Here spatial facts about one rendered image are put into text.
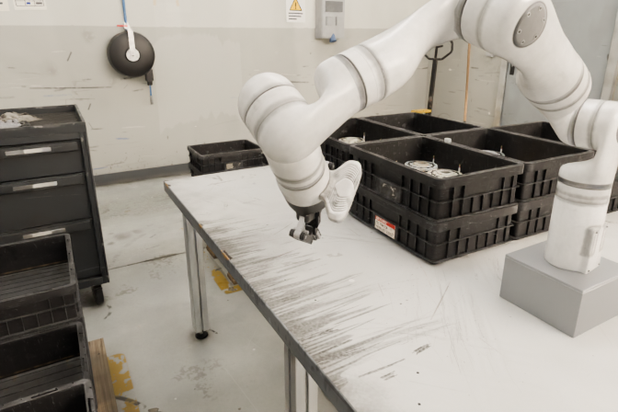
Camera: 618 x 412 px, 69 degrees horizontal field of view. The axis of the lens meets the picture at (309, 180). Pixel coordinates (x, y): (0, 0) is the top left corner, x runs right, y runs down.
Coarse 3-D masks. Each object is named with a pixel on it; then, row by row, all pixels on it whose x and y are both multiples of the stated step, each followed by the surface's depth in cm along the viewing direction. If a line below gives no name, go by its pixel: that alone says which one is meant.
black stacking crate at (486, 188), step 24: (384, 144) 143; (408, 144) 147; (432, 144) 146; (384, 168) 124; (456, 168) 138; (480, 168) 129; (384, 192) 125; (408, 192) 117; (432, 192) 109; (456, 192) 109; (480, 192) 113; (504, 192) 118; (432, 216) 110; (456, 216) 111
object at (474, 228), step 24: (360, 192) 135; (360, 216) 139; (384, 216) 128; (408, 216) 116; (480, 216) 114; (504, 216) 121; (408, 240) 119; (432, 240) 111; (456, 240) 113; (480, 240) 119; (504, 240) 123
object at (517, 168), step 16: (352, 144) 138; (368, 144) 140; (448, 144) 139; (368, 160) 129; (384, 160) 122; (512, 160) 121; (416, 176) 111; (432, 176) 107; (464, 176) 108; (480, 176) 110; (496, 176) 113
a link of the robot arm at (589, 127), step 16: (592, 112) 81; (608, 112) 80; (576, 128) 83; (592, 128) 81; (608, 128) 79; (576, 144) 86; (592, 144) 83; (608, 144) 80; (592, 160) 83; (608, 160) 82; (560, 176) 88; (576, 176) 85; (592, 176) 83; (608, 176) 83
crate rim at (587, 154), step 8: (488, 128) 163; (432, 136) 151; (520, 136) 151; (528, 136) 149; (560, 144) 139; (488, 152) 129; (584, 152) 129; (592, 152) 129; (520, 160) 121; (544, 160) 121; (552, 160) 122; (560, 160) 123; (568, 160) 125; (576, 160) 127; (584, 160) 129; (528, 168) 118; (536, 168) 119; (544, 168) 121
